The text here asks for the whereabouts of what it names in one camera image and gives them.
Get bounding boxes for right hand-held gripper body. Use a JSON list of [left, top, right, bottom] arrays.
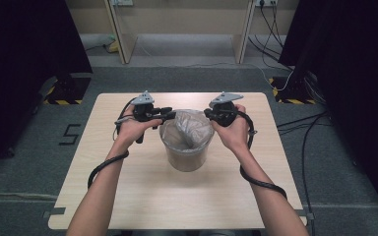
[[206, 91, 245, 128]]

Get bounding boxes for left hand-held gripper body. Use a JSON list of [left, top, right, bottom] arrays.
[[130, 90, 165, 123]]

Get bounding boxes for clear plastic bin bag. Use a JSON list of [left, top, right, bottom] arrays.
[[159, 109, 216, 153]]

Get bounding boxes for translucent grey waste bin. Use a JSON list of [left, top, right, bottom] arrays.
[[158, 108, 216, 173]]

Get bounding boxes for person's left hand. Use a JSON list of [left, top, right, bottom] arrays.
[[115, 105, 163, 149]]

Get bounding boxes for person's right hand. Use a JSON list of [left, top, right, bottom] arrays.
[[210, 103, 252, 154]]

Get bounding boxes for hazard striped stand base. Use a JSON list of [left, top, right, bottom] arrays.
[[268, 76, 318, 105], [43, 76, 92, 106]]

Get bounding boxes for yellow object on floor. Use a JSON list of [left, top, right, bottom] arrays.
[[107, 39, 120, 54]]

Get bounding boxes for black curtain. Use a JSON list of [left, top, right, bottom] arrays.
[[278, 0, 378, 227], [0, 0, 94, 171]]

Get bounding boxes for white floor cable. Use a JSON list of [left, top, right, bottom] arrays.
[[137, 38, 297, 92]]

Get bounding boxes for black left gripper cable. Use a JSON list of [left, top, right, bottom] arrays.
[[87, 97, 139, 191]]

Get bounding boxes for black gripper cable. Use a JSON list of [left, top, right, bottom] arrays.
[[87, 97, 139, 191], [237, 110, 288, 201]]

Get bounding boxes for light wooden desk frame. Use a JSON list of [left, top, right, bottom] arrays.
[[103, 0, 256, 65]]

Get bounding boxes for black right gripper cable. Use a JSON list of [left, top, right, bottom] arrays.
[[237, 110, 288, 201]]

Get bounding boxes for black floor cable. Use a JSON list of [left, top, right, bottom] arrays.
[[276, 110, 330, 236]]

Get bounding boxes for black cables from socket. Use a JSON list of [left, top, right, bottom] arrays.
[[247, 3, 294, 71]]

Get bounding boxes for white wall socket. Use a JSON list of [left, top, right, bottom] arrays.
[[255, 0, 279, 8], [109, 0, 135, 7]]

